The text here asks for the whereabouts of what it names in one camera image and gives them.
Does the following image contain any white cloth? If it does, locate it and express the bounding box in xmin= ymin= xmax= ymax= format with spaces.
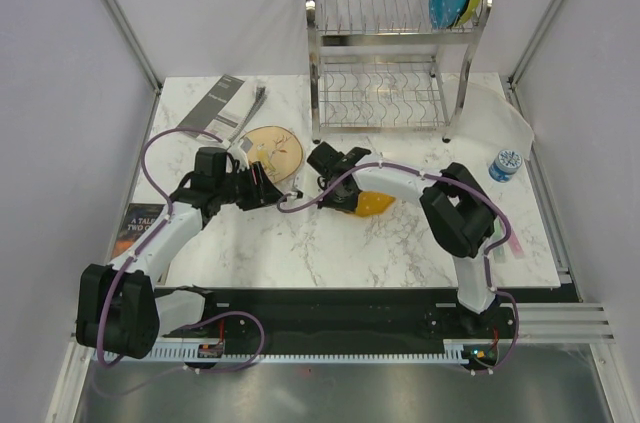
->
xmin=449 ymin=82 xmax=534 ymax=160

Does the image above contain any Tale of Two Cities book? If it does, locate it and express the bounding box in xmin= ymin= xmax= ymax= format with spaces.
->
xmin=110 ymin=203 xmax=164 ymax=259

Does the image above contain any orange polka dot plate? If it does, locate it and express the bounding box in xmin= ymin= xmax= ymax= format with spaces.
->
xmin=353 ymin=191 xmax=396 ymax=218

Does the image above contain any white slotted cable duct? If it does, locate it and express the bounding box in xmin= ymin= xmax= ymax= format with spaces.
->
xmin=123 ymin=338 xmax=469 ymax=365

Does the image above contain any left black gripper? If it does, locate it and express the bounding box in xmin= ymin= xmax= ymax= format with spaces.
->
xmin=215 ymin=161 xmax=286 ymax=212

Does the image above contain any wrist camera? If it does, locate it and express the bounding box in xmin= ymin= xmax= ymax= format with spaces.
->
xmin=285 ymin=178 xmax=306 ymax=200
xmin=227 ymin=136 xmax=254 ymax=167

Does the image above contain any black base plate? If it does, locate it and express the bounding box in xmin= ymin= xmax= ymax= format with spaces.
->
xmin=171 ymin=288 xmax=516 ymax=353

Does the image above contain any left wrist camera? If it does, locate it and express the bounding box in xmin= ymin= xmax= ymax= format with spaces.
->
xmin=227 ymin=136 xmax=254 ymax=167

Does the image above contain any beige bird plate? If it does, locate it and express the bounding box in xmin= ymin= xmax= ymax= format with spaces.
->
xmin=244 ymin=126 xmax=304 ymax=184

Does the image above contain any stainless steel dish rack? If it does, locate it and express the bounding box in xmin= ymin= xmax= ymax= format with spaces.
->
xmin=304 ymin=0 xmax=493 ymax=143

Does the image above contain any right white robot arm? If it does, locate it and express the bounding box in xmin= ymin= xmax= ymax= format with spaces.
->
xmin=307 ymin=142 xmax=498 ymax=337

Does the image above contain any grey spiral bound booklet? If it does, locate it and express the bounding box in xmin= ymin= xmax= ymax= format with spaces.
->
xmin=178 ymin=75 xmax=267 ymax=142

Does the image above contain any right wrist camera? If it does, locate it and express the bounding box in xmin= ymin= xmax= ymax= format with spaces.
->
xmin=285 ymin=178 xmax=306 ymax=200

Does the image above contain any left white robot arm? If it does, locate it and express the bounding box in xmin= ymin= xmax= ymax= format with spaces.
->
xmin=75 ymin=147 xmax=282 ymax=359

